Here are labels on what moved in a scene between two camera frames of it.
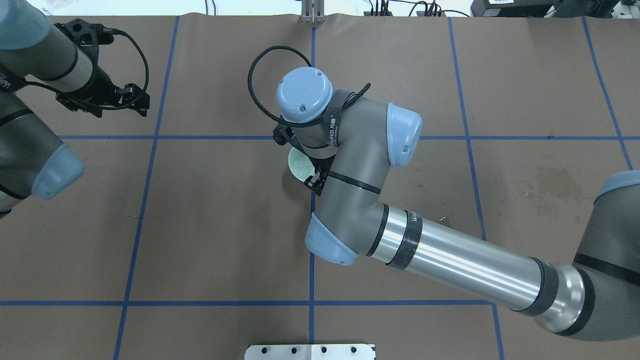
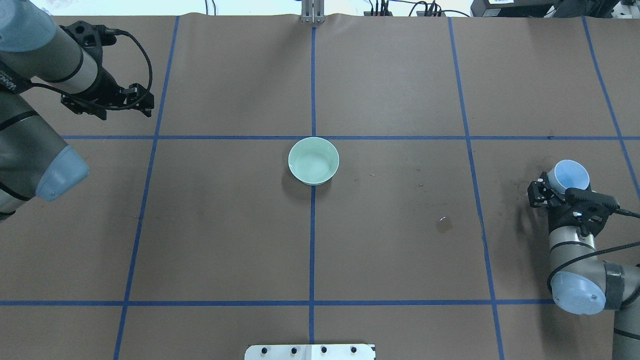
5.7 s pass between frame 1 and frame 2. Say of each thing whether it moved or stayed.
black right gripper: moved
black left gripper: stayed
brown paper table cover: stayed
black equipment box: stayed
